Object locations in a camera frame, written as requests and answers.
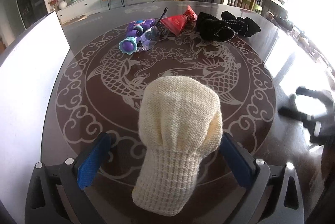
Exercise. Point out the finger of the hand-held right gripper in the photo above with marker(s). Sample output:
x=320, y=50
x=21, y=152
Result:
x=295, y=114
x=311, y=94

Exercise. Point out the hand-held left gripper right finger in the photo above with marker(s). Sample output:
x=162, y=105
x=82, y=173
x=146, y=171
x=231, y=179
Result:
x=236, y=161

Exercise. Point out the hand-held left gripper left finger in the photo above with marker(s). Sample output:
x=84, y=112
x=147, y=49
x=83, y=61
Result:
x=91, y=161

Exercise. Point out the cream knitted hat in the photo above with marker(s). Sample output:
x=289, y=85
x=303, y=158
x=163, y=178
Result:
x=178, y=119

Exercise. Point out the brown patterned desktop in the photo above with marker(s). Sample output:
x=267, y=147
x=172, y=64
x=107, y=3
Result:
x=251, y=119

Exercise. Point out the clear glasses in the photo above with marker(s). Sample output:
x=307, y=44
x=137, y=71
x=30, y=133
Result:
x=150, y=35

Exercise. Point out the red packet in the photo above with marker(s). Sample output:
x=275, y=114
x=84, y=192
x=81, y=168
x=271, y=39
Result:
x=175, y=22

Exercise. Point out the white television cabinet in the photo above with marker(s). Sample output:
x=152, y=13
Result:
x=89, y=3

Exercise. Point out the white round vase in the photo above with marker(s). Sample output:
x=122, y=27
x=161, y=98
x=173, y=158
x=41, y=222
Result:
x=62, y=5

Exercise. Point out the red flower branches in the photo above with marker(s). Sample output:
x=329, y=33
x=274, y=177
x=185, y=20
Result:
x=53, y=0

